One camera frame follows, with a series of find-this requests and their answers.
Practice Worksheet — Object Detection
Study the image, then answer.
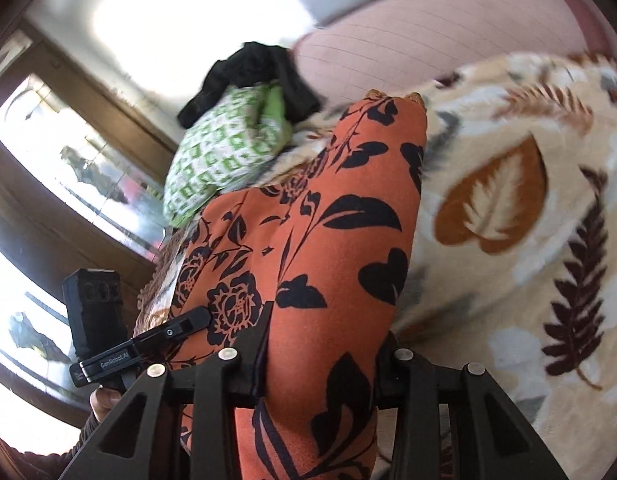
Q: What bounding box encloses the green white patterned cloth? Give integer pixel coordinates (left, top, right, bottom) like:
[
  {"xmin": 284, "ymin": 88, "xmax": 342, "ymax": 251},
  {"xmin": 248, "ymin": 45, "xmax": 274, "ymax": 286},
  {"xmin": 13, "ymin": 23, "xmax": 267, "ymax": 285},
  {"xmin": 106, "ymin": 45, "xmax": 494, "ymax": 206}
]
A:
[{"xmin": 162, "ymin": 82, "xmax": 294, "ymax": 228}]

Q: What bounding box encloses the cream leaf-print fleece blanket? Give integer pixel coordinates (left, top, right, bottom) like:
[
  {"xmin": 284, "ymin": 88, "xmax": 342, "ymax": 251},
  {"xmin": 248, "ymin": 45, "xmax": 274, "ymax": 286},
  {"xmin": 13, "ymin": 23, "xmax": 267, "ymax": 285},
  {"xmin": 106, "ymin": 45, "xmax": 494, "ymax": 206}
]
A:
[{"xmin": 133, "ymin": 52, "xmax": 617, "ymax": 466}]

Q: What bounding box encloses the black cloth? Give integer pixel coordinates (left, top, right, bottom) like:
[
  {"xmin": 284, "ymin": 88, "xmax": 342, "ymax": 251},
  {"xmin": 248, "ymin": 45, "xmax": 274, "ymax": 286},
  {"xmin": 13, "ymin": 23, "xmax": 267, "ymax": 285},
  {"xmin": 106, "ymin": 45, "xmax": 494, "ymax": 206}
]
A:
[{"xmin": 177, "ymin": 42, "xmax": 323, "ymax": 130}]

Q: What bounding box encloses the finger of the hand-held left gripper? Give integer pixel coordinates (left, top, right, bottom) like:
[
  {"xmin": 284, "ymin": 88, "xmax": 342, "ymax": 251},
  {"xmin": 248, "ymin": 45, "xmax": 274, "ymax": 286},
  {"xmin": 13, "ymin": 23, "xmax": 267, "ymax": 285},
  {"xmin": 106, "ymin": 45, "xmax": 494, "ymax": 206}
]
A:
[{"xmin": 133, "ymin": 306, "xmax": 212, "ymax": 361}]

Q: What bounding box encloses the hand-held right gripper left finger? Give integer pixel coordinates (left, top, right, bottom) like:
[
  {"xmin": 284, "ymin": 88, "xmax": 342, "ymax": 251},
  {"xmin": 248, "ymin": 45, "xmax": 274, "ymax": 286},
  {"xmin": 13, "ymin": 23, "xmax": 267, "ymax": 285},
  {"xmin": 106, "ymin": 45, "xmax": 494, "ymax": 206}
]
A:
[{"xmin": 58, "ymin": 301, "xmax": 274, "ymax": 480}]

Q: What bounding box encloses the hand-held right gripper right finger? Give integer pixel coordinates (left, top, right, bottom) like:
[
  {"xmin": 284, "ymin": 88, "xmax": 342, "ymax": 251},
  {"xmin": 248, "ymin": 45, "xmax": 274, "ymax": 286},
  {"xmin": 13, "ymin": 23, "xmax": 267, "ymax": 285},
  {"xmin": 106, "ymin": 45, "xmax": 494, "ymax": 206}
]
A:
[{"xmin": 378, "ymin": 335, "xmax": 559, "ymax": 480}]

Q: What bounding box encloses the wooden-framed glass door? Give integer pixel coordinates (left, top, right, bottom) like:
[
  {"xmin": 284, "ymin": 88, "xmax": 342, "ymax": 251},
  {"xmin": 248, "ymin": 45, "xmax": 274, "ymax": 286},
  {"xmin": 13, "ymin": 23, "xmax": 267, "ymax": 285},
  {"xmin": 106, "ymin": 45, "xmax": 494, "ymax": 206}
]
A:
[{"xmin": 0, "ymin": 30, "xmax": 189, "ymax": 411}]

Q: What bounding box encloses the orange black floral garment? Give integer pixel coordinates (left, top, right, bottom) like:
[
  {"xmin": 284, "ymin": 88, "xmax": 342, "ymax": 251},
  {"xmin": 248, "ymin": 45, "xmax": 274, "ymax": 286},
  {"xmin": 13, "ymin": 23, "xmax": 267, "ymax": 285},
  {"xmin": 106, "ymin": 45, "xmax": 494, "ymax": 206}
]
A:
[{"xmin": 133, "ymin": 95, "xmax": 429, "ymax": 480}]

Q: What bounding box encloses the person's left forearm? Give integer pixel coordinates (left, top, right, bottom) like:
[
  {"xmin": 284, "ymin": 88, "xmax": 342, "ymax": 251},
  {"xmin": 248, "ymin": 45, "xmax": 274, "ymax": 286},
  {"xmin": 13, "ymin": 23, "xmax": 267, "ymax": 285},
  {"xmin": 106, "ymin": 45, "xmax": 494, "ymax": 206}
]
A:
[{"xmin": 0, "ymin": 410, "xmax": 104, "ymax": 480}]

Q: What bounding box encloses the person's left hand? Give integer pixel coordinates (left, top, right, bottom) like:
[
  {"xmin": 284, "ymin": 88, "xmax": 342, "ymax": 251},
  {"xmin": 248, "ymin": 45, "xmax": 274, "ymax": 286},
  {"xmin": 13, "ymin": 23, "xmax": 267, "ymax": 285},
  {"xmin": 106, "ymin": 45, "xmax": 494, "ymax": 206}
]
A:
[{"xmin": 90, "ymin": 388, "xmax": 124, "ymax": 424}]

